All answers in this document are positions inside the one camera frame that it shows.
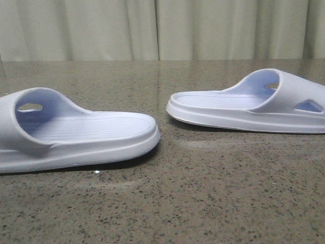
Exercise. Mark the light blue slipper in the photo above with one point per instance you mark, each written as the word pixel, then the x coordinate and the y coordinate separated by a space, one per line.
pixel 41 129
pixel 266 100

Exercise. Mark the pale green curtain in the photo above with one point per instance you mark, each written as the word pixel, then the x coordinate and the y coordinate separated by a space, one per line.
pixel 161 30

